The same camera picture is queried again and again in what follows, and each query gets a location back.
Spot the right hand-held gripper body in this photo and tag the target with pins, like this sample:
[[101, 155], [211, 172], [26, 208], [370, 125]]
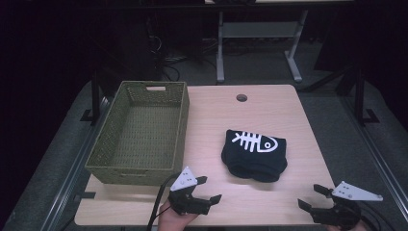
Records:
[[344, 211]]

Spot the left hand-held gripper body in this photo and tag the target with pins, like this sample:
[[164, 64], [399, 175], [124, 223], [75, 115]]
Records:
[[184, 179]]

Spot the dark cloth fish-skeleton print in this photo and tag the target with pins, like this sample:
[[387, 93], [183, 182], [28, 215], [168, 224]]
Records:
[[253, 160]]

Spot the green woven basket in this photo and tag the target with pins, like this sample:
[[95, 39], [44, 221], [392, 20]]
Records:
[[144, 128]]

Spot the person's right hand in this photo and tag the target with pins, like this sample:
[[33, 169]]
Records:
[[359, 227]]

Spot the person's left hand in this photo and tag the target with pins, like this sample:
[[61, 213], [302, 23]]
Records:
[[173, 221]]

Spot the black metal stand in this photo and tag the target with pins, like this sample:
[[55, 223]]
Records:
[[360, 96], [95, 96]]

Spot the aluminium rail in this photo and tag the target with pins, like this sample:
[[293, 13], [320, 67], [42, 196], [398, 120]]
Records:
[[375, 154], [77, 160]]

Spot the grey metal desk frame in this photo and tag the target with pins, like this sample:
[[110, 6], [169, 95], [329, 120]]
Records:
[[256, 30]]

